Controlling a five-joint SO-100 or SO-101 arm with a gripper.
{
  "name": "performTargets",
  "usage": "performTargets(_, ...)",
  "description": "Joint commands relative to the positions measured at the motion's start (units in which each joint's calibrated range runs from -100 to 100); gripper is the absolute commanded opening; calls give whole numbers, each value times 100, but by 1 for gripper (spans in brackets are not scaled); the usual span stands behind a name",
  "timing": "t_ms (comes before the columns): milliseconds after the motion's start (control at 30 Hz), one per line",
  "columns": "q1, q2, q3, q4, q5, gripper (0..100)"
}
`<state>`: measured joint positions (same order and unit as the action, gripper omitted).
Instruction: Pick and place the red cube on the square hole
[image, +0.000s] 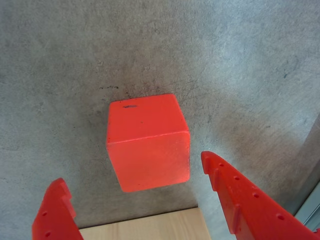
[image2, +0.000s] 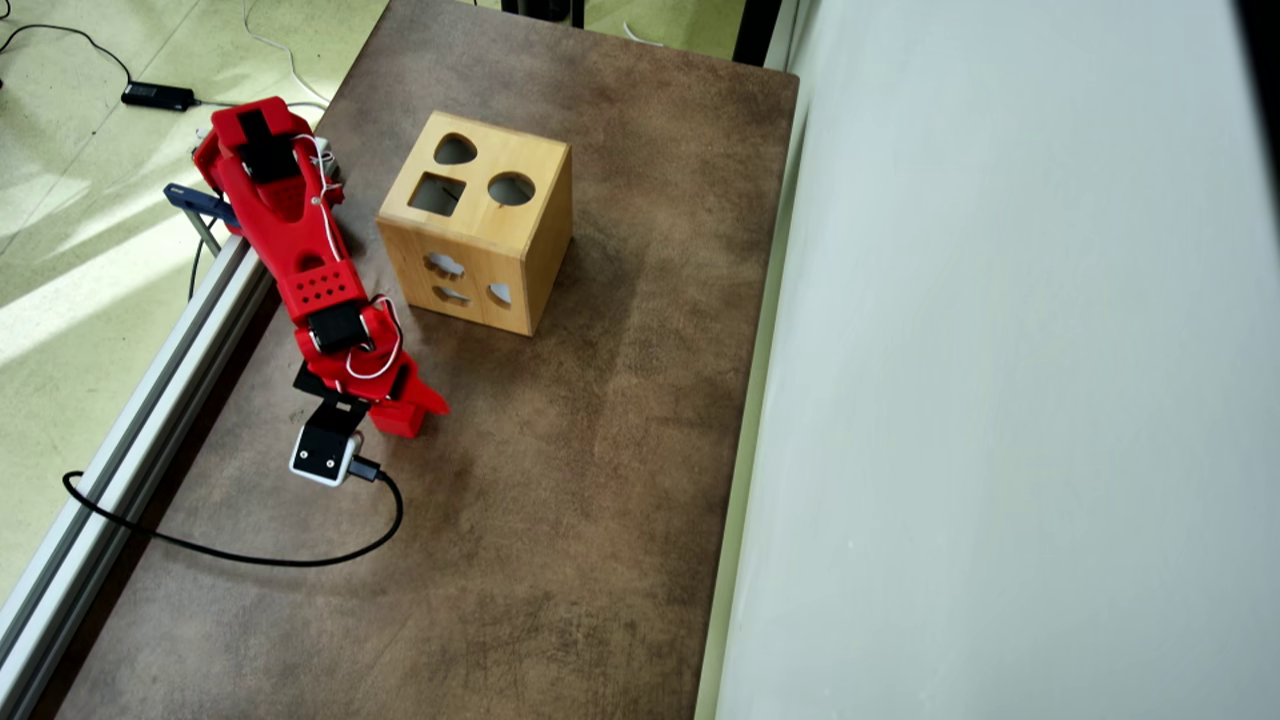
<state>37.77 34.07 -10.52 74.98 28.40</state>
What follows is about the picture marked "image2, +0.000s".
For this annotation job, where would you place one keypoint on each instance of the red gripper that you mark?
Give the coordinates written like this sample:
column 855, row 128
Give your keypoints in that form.
column 412, row 413

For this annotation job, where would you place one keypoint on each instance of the aluminium profile rail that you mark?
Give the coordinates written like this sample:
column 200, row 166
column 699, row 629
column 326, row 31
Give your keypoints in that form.
column 110, row 450

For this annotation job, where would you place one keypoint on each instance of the red robot arm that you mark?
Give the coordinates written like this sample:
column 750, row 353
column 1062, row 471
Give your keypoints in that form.
column 290, row 240

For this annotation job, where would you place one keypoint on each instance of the black furniture base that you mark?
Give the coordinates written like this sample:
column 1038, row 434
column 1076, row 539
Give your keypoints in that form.
column 545, row 10

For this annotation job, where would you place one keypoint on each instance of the red wooden cube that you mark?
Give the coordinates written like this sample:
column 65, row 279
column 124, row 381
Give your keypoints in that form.
column 402, row 424

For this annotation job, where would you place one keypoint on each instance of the wooden shape sorter box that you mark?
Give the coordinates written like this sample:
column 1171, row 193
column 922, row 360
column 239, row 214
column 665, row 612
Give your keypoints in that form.
column 480, row 235

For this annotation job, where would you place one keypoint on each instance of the black power adapter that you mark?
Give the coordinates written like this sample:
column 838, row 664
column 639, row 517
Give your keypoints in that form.
column 155, row 96

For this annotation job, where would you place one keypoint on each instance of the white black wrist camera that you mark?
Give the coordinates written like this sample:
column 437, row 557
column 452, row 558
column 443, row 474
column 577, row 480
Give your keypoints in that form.
column 322, row 458

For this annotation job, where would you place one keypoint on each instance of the black vertical post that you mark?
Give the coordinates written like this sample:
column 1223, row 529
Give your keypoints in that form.
column 757, row 30

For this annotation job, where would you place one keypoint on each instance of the silver metal clamp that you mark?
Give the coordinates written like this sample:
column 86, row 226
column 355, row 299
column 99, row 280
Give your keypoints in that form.
column 330, row 160

